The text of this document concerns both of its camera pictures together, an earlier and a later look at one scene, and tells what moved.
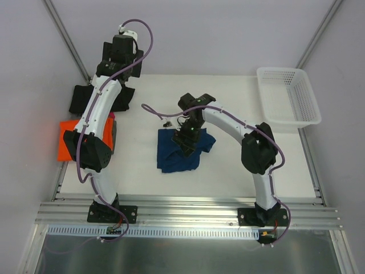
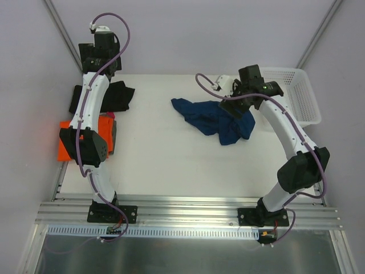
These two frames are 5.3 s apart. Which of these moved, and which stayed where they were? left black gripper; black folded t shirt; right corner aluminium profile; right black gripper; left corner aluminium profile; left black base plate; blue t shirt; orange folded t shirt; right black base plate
Moved: left black gripper; blue t shirt; right black gripper
Stayed: right corner aluminium profile; right black base plate; left corner aluminium profile; orange folded t shirt; left black base plate; black folded t shirt
